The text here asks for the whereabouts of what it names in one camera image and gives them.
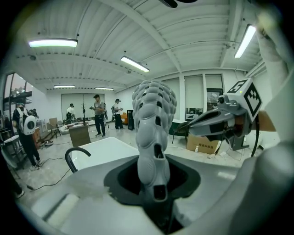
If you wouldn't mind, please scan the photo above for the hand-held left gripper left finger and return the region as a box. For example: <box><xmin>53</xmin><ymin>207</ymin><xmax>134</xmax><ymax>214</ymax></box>
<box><xmin>31</xmin><ymin>155</ymin><xmax>166</xmax><ymax>235</ymax></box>

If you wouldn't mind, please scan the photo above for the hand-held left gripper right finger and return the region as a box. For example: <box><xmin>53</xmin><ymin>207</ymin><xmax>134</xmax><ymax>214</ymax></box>
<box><xmin>169</xmin><ymin>155</ymin><xmax>239</xmax><ymax>235</ymax></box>

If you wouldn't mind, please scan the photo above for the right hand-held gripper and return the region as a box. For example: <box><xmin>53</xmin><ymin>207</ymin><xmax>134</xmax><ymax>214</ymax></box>
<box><xmin>188</xmin><ymin>78</ymin><xmax>262</xmax><ymax>151</ymax></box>

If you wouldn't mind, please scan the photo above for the grey perforated bath mat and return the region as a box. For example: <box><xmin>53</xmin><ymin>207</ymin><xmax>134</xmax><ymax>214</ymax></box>
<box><xmin>132</xmin><ymin>79</ymin><xmax>184</xmax><ymax>235</ymax></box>

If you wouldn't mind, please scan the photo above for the person's right forearm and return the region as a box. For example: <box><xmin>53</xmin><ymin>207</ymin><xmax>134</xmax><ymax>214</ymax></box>
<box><xmin>257</xmin><ymin>110</ymin><xmax>277</xmax><ymax>133</ymax></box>

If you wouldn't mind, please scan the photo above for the white bathtub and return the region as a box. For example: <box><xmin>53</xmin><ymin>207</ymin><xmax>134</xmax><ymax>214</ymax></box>
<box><xmin>71</xmin><ymin>137</ymin><xmax>141</xmax><ymax>172</ymax></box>

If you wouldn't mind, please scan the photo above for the person's right hand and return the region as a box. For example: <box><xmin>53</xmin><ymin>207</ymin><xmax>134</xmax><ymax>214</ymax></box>
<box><xmin>226</xmin><ymin>114</ymin><xmax>248</xmax><ymax>136</ymax></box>

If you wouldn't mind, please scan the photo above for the printed cardboard box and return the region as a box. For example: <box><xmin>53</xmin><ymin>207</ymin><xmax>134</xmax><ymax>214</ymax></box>
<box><xmin>186</xmin><ymin>134</ymin><xmax>222</xmax><ymax>155</ymax></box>

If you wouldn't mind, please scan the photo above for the green chair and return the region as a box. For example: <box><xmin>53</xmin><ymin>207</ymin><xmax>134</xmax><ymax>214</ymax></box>
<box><xmin>168</xmin><ymin>120</ymin><xmax>192</xmax><ymax>144</ymax></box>

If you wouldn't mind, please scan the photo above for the black faucet spout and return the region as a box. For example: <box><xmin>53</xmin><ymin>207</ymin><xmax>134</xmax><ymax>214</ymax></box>
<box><xmin>64</xmin><ymin>147</ymin><xmax>91</xmax><ymax>173</ymax></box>

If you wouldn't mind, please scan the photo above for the person's white shirt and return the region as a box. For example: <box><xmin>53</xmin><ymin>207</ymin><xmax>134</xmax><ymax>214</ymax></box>
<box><xmin>229</xmin><ymin>6</ymin><xmax>294</xmax><ymax>235</ymax></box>

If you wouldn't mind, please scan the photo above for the wooden cabinet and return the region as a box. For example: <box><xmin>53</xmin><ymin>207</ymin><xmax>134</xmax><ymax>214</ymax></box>
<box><xmin>68</xmin><ymin>123</ymin><xmax>91</xmax><ymax>148</ymax></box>

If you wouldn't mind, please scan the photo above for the black tall speaker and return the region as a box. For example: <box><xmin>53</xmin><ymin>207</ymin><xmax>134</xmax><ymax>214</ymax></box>
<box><xmin>126</xmin><ymin>109</ymin><xmax>135</xmax><ymax>131</ymax></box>

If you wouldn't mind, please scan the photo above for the orange sofa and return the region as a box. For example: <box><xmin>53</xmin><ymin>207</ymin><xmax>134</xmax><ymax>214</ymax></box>
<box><xmin>120</xmin><ymin>112</ymin><xmax>130</xmax><ymax>126</ymax></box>

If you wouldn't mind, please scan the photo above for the wooden chair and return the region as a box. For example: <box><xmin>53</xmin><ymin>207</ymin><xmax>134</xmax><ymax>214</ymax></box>
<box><xmin>46</xmin><ymin>117</ymin><xmax>62</xmax><ymax>139</ymax></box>

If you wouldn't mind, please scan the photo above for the white backpack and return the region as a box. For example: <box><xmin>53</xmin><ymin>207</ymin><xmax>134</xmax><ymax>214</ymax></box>
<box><xmin>23</xmin><ymin>113</ymin><xmax>37</xmax><ymax>135</ymax></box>

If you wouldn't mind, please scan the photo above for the black floor cable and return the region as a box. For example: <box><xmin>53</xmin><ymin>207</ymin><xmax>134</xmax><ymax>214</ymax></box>
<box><xmin>27</xmin><ymin>158</ymin><xmax>77</xmax><ymax>192</ymax></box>

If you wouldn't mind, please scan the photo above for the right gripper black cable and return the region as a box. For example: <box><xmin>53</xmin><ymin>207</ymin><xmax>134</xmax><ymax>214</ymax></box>
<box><xmin>250</xmin><ymin>113</ymin><xmax>261</xmax><ymax>158</ymax></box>

